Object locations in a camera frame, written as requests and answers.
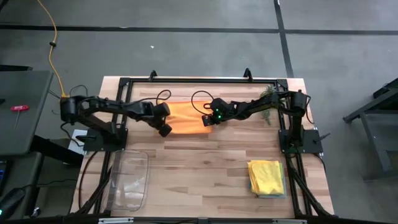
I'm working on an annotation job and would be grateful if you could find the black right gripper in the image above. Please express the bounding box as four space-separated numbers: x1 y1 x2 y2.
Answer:
201 98 233 127

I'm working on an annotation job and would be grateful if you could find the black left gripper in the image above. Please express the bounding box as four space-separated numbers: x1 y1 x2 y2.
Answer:
144 101 173 138

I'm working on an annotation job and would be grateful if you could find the orange microfiber towel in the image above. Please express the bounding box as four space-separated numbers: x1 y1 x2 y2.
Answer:
161 100 216 135

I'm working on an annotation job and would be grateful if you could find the clear plastic bin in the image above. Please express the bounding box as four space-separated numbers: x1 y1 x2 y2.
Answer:
104 149 150 212

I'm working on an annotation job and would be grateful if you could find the yellow microfiber towel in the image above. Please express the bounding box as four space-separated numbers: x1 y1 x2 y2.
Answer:
247 159 284 196

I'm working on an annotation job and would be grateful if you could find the green microfiber towel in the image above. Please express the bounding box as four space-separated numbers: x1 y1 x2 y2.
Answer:
279 161 286 190

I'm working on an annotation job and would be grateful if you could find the small green potted plant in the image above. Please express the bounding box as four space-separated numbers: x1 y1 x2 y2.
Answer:
259 84 282 126

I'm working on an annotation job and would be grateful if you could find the white box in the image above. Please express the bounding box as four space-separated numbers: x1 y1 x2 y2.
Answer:
68 129 88 156

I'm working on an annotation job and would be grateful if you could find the grey work table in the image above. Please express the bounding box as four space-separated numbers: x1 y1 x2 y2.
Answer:
0 70 53 156

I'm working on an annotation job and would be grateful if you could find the dark desk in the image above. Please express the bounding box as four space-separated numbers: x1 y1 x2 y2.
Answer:
0 151 44 220

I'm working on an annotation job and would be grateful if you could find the dark grey metal cart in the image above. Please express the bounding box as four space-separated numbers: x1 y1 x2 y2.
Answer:
343 77 398 181

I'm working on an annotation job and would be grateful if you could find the black computer mouse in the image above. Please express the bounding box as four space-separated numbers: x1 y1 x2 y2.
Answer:
0 187 26 219

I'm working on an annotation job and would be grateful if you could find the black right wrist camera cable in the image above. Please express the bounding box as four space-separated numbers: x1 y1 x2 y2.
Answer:
190 90 216 116

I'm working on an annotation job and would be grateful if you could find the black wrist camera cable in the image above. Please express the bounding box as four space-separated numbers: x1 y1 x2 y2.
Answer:
190 90 216 116
133 89 172 106

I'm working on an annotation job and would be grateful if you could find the black left wrist camera cable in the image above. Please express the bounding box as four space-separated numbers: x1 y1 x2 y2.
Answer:
133 89 172 106

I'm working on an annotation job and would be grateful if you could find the black aluminium table frame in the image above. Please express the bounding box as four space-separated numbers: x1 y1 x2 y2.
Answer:
70 77 336 224

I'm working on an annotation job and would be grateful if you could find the thin black floor cable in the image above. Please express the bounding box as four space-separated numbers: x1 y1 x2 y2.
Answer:
48 84 91 116

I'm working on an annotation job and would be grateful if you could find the silver metal bracket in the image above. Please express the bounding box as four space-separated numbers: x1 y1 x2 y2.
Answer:
272 218 308 224
98 217 135 224

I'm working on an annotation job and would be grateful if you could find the yellow extension cable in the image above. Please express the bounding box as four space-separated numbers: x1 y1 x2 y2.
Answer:
36 0 70 100

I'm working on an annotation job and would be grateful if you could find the red-handled hex key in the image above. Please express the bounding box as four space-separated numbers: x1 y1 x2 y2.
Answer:
9 105 30 129

